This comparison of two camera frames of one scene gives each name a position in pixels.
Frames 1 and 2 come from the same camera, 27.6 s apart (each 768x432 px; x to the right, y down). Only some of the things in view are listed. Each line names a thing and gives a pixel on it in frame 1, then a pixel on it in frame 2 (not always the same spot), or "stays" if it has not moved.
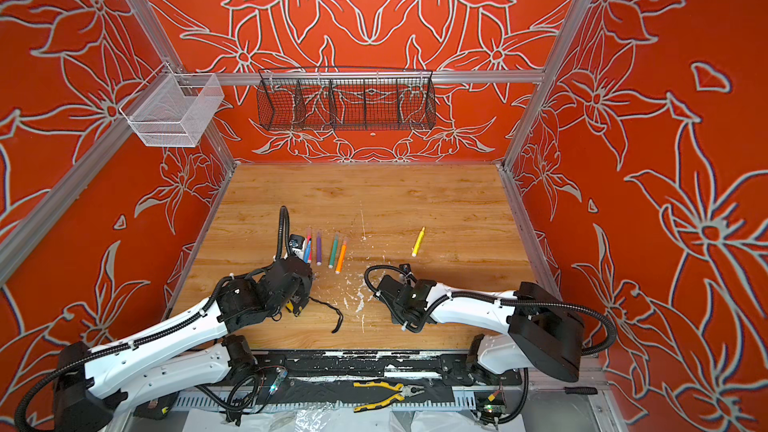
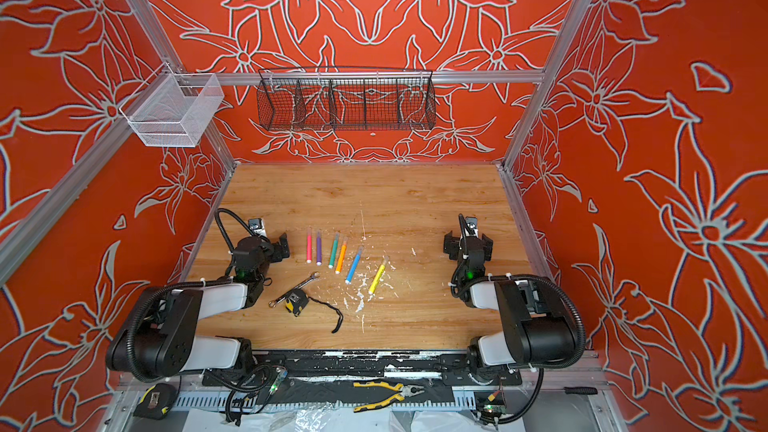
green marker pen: (334, 251) stays
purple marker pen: (319, 249) stays
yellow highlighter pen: (419, 242) to (379, 275)
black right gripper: (395, 320) to (453, 245)
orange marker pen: (341, 258) stays
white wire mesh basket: (173, 109) stays
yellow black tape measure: (156, 408) stays
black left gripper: (308, 283) to (274, 249)
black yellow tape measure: (299, 302) stays
